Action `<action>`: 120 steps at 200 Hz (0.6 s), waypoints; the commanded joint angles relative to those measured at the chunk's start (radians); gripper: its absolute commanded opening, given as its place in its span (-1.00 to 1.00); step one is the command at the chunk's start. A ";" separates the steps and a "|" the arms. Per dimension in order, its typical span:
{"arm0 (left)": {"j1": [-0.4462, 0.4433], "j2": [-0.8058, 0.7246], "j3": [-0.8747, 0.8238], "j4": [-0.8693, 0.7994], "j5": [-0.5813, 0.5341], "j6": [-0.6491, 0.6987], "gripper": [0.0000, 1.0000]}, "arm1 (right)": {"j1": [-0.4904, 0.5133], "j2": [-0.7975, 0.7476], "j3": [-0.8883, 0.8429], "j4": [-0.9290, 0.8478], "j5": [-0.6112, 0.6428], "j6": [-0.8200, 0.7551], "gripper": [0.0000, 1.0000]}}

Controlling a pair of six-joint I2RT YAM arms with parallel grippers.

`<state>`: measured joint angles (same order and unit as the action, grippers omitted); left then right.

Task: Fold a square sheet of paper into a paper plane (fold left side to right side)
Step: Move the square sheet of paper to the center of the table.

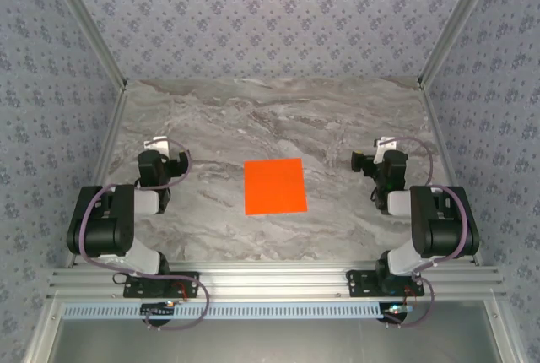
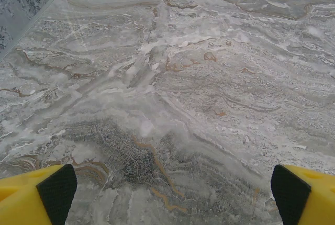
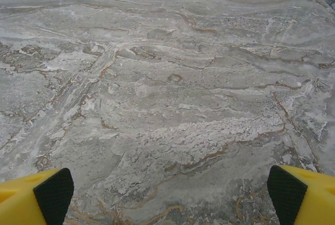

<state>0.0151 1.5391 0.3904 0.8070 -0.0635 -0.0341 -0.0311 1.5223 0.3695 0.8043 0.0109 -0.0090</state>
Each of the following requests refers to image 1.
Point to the orange paper sheet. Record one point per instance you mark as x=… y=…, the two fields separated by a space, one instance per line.
x=274 y=185

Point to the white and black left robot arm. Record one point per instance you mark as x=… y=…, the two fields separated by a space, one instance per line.
x=105 y=228

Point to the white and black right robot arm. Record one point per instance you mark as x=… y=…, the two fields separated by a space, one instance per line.
x=439 y=228

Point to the small black circuit board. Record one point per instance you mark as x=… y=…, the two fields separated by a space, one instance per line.
x=158 y=309
x=396 y=309

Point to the grey metal tray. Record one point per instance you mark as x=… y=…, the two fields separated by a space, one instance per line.
x=270 y=342

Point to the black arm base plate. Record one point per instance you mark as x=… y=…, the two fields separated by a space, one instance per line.
x=185 y=285
x=358 y=285

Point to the wide aluminium mounting rail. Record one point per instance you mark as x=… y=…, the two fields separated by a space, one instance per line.
x=270 y=283

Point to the aluminium frame post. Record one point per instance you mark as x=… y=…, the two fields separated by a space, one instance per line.
x=456 y=21
x=89 y=21

